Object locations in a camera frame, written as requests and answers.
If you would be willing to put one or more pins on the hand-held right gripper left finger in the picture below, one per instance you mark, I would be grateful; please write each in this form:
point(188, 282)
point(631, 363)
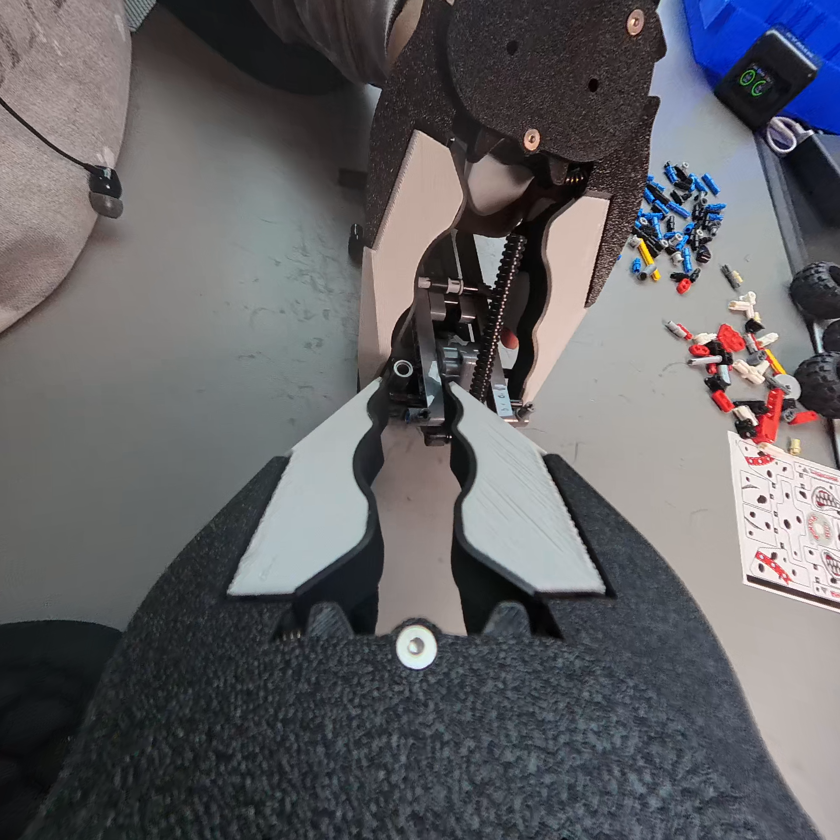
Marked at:
point(302, 525)

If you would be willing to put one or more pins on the person's left hand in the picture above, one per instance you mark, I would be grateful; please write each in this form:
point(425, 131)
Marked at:
point(508, 340)

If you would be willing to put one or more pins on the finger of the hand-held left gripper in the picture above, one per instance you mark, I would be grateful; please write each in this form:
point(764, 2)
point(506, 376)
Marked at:
point(394, 229)
point(571, 262)

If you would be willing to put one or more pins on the pile of blue black pins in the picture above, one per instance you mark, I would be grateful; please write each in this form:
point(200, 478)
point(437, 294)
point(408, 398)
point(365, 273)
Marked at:
point(654, 193)

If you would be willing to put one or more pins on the pile of red white pieces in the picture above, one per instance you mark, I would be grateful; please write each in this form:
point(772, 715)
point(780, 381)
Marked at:
point(728, 336)

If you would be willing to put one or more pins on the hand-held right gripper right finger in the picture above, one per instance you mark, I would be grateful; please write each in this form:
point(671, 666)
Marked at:
point(525, 525)

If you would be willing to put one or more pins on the black power bank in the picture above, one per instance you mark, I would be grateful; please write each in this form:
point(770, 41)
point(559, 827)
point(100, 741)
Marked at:
point(787, 59)

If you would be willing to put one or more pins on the black mesh pad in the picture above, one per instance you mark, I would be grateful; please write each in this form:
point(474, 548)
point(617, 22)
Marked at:
point(39, 709)

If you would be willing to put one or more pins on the black power adapter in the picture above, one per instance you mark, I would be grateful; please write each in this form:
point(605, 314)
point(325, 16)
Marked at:
point(820, 170)

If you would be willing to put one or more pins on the white sticker sheet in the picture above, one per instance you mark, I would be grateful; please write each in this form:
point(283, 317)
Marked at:
point(787, 499)

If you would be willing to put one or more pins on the person's left forearm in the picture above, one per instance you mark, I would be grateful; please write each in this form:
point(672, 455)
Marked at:
point(367, 33)

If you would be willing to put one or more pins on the light grey tube piece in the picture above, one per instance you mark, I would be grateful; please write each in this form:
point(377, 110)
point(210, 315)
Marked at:
point(401, 369)

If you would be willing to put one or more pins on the grey black toy chassis model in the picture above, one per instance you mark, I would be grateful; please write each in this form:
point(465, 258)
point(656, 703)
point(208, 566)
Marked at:
point(502, 295)

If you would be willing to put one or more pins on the plain blue bin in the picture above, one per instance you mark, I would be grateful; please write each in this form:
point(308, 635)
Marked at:
point(722, 26)

